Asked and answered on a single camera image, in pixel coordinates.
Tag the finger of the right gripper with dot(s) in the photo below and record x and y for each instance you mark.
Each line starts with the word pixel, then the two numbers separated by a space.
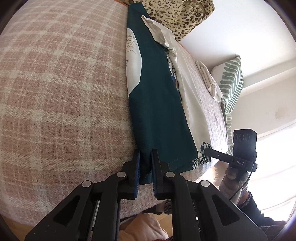
pixel 218 155

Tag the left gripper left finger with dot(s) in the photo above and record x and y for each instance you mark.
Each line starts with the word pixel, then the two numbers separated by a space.
pixel 92 210

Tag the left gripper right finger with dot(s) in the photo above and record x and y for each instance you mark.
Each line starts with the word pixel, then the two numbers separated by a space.
pixel 199 210

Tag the green and cream printed t-shirt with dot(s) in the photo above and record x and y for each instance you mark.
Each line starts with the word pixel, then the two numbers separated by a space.
pixel 158 118

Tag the right forearm black sleeve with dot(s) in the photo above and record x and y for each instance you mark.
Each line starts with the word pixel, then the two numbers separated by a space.
pixel 269 226

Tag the right hand grey glove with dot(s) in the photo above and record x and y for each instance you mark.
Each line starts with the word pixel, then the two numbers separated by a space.
pixel 232 189

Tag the folded cream cloth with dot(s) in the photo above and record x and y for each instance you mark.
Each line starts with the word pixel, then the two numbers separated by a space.
pixel 209 82

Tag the green striped white pillow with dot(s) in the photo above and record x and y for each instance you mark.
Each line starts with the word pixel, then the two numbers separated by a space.
pixel 230 80

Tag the pink plaid bed blanket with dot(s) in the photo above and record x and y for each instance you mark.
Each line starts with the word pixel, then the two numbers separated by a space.
pixel 64 102

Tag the leopard print cushion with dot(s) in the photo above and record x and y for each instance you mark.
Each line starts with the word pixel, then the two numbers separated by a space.
pixel 180 16

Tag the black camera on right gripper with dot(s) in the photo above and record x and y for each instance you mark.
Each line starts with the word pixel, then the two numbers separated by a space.
pixel 244 144

